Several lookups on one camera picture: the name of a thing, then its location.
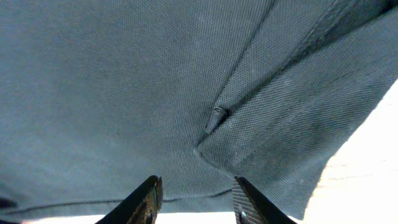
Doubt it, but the dark teal t-shirt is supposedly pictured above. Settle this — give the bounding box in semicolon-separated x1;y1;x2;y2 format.
1;0;397;222

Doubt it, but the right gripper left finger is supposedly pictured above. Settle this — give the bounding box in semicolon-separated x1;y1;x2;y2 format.
95;175;163;224

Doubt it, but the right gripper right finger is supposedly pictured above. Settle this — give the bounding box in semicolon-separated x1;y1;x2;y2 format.
232;177;296;224

